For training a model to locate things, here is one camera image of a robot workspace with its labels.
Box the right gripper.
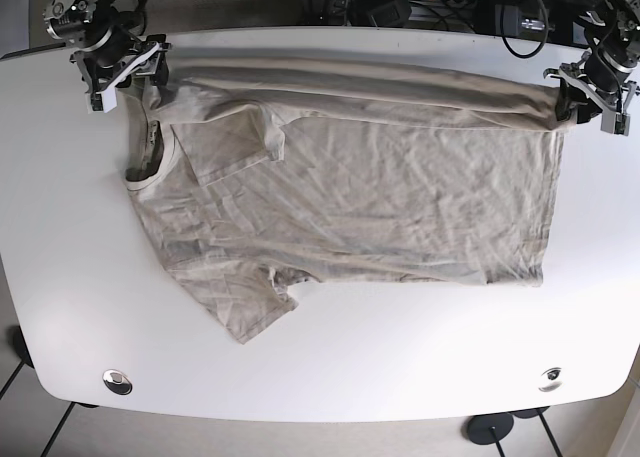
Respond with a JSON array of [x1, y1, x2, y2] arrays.
[[43, 0, 171, 94]]

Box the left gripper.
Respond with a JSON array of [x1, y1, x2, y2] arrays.
[[543, 10, 639, 125]]

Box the cream white T-shirt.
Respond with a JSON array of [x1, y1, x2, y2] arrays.
[[125, 57, 576, 343]]

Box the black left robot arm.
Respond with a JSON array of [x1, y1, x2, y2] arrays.
[[497, 0, 639, 135]]

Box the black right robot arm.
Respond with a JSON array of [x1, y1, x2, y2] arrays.
[[43, 0, 171, 113]]

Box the black power adapter box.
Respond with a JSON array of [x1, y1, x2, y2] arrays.
[[494, 3, 524, 38]]

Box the right silver table grommet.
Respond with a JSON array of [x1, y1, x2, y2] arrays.
[[537, 367, 564, 393]]

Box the silver table grommet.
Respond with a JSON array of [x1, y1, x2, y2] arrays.
[[102, 369, 133, 396], [537, 367, 564, 393]]

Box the left silver table grommet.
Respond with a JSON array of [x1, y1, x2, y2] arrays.
[[102, 369, 133, 396]]

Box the black round stand base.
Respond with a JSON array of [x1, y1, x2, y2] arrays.
[[465, 413, 514, 446]]

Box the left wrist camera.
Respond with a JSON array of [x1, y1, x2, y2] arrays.
[[600, 110, 631, 136]]

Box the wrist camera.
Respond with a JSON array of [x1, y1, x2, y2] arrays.
[[87, 88, 117, 113], [600, 110, 631, 136]]

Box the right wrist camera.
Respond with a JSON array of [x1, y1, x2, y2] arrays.
[[87, 88, 117, 113]]

